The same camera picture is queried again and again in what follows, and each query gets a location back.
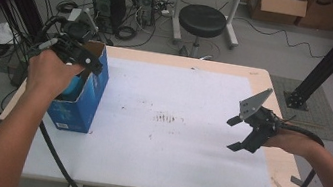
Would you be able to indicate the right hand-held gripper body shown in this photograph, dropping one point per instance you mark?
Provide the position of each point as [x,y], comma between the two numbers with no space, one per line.
[262,125]

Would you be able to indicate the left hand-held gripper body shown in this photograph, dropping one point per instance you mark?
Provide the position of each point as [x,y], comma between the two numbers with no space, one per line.
[76,30]

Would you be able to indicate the blue cardboard box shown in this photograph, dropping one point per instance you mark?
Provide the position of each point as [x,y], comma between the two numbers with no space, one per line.
[84,107]

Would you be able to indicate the person's right hand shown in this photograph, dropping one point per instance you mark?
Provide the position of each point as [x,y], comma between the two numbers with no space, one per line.
[295,142]

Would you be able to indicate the person's left hand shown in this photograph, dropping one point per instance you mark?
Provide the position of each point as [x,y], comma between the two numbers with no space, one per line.
[47,74]

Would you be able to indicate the white power supply box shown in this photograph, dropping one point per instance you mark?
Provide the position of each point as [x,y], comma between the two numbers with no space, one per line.
[74,14]

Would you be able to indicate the large black computer tower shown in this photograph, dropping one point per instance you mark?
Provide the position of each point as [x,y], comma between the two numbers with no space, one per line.
[109,3]

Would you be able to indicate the grey floor mat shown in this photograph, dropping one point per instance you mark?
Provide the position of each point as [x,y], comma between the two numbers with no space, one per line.
[318,121]

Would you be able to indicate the grey tape piece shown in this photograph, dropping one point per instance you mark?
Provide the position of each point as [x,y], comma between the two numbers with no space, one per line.
[300,184]

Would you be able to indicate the small black computer tower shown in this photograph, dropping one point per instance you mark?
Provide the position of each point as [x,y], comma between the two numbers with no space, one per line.
[145,0]

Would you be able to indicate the white foam sheet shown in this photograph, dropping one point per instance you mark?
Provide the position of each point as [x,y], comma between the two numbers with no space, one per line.
[160,160]

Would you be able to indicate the white power strip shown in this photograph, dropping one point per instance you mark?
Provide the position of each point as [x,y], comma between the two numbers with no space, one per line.
[166,13]

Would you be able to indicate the black round stool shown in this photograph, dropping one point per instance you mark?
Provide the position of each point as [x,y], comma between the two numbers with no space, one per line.
[202,20]

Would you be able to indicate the open brown cardboard box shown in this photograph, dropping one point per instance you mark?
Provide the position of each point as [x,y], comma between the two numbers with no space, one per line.
[279,6]

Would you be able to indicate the closed brown cardboard box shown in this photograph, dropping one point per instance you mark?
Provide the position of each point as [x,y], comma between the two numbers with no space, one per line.
[325,14]

